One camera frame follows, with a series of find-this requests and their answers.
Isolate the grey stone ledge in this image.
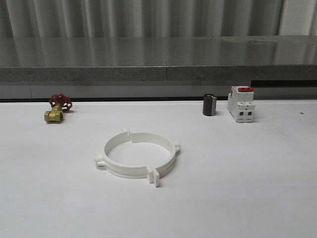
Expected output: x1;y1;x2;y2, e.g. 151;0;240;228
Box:
0;36;317;101

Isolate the grey corrugated curtain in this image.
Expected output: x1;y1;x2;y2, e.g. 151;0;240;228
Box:
0;0;317;38

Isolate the white half pipe clamp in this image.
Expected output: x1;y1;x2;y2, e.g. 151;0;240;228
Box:
94;127;154;184
130;132;180;187

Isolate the dark cylindrical capacitor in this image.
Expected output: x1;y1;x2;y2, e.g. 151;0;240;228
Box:
203;94;217;117

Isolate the brass valve red handle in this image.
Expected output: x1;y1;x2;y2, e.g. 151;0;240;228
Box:
44;94;72;122

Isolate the white circuit breaker red switch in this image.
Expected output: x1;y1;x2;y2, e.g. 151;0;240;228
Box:
228;86;255;123

